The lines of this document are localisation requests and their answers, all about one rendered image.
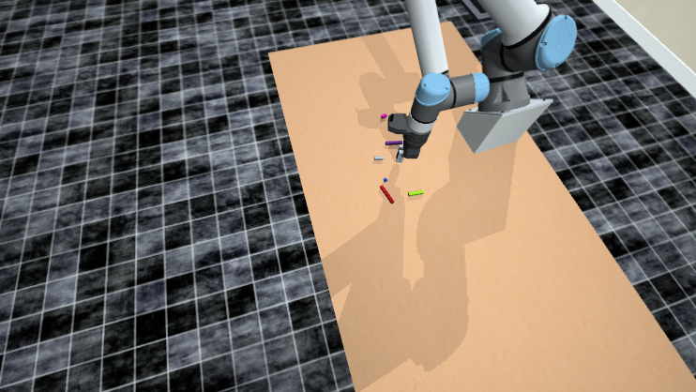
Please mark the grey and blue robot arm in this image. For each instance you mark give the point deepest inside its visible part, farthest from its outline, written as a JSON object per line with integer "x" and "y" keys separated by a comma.
{"x": 534, "y": 40}

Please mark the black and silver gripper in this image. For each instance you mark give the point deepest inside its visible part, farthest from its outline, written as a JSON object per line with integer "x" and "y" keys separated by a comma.
{"x": 414, "y": 134}

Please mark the red rod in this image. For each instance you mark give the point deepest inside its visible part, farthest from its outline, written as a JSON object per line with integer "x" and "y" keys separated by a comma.
{"x": 386, "y": 194}

